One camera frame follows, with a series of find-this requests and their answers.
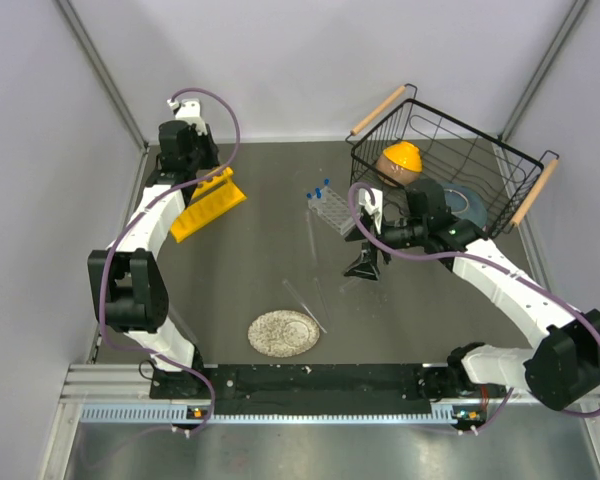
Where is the yellow test tube rack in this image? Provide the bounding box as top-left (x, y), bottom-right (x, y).
top-left (170, 171), bottom-right (247, 243)

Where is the clear acrylic tube rack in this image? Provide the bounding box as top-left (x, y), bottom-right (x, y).
top-left (308, 186), bottom-right (355, 236)

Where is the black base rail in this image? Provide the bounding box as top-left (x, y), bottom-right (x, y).
top-left (149, 363), bottom-right (456, 416)

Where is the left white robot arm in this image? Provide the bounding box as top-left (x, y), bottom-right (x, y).
top-left (87, 120), bottom-right (219, 397)

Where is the black wire basket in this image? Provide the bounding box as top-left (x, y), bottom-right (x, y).
top-left (346, 83), bottom-right (559, 238)

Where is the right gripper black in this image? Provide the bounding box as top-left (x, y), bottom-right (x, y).
top-left (343, 212), bottom-right (427, 282)

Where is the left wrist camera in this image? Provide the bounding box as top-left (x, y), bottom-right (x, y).
top-left (167, 98), bottom-right (206, 132)

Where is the brown and yellow bowl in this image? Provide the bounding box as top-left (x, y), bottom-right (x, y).
top-left (376, 141), bottom-right (423, 186)

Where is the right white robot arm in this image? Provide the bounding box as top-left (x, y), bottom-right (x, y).
top-left (347, 179), bottom-right (600, 418)

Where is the speckled ceramic plate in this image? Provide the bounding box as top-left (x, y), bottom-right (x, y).
top-left (247, 310), bottom-right (321, 358)

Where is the short clear glass tube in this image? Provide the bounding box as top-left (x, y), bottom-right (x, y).
top-left (339, 278), bottom-right (361, 293)

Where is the blue glazed bowl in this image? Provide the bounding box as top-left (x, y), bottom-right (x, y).
top-left (441, 182), bottom-right (488, 229)

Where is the clear tube centre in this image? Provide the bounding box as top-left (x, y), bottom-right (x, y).
top-left (313, 277), bottom-right (332, 325)

